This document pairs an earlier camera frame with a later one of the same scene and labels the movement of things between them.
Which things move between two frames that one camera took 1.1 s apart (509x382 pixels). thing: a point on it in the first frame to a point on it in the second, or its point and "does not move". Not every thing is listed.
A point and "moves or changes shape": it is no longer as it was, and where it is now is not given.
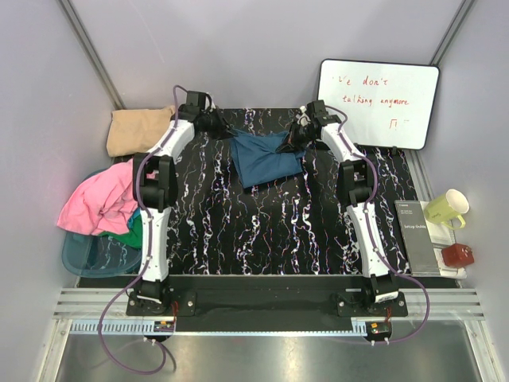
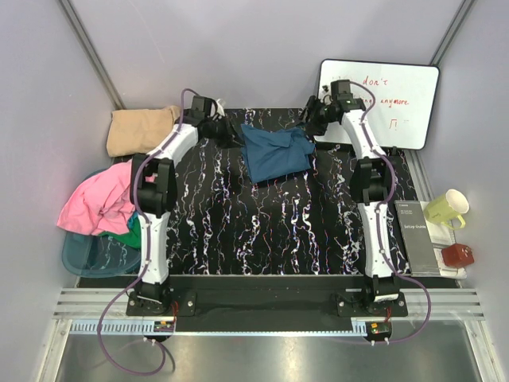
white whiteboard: (387, 105) does not move
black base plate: (186, 303) does not move
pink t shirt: (102, 202) does not move
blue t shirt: (256, 161) moves or changes shape
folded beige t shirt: (133, 131) does not move
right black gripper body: (299, 136) to (320, 114)
